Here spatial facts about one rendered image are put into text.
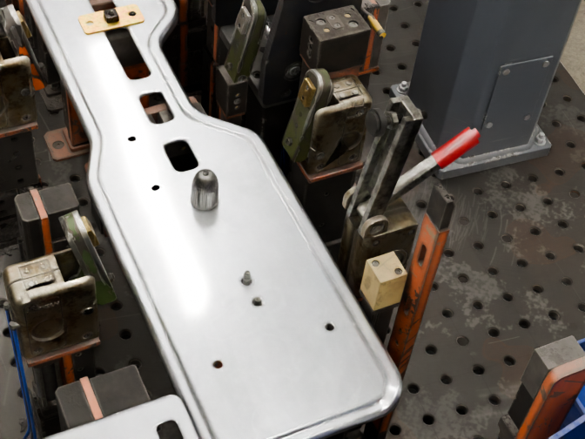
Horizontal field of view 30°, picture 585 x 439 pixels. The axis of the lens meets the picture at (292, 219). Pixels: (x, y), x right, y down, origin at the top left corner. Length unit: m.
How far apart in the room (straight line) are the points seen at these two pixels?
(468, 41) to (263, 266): 0.55
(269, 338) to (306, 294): 0.07
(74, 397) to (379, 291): 0.34
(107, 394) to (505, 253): 0.75
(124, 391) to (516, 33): 0.79
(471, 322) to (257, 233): 0.45
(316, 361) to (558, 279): 0.61
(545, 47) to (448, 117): 0.18
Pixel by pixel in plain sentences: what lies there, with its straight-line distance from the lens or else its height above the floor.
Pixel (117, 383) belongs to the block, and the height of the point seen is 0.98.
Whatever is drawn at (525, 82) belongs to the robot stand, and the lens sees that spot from 1.69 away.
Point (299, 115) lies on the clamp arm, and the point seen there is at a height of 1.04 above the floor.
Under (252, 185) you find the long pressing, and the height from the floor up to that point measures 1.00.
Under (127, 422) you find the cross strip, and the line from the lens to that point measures 1.12.
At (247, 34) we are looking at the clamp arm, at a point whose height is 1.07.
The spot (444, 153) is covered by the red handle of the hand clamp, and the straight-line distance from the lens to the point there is 1.20.
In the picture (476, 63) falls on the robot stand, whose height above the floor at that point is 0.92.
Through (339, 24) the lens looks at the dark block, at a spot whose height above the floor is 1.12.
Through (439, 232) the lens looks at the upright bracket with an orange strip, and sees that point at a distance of 1.09.
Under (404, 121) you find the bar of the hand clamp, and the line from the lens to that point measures 1.10.
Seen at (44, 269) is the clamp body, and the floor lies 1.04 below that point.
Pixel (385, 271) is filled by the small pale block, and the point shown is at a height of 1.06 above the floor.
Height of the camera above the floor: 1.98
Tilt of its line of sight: 50 degrees down
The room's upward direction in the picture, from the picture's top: 8 degrees clockwise
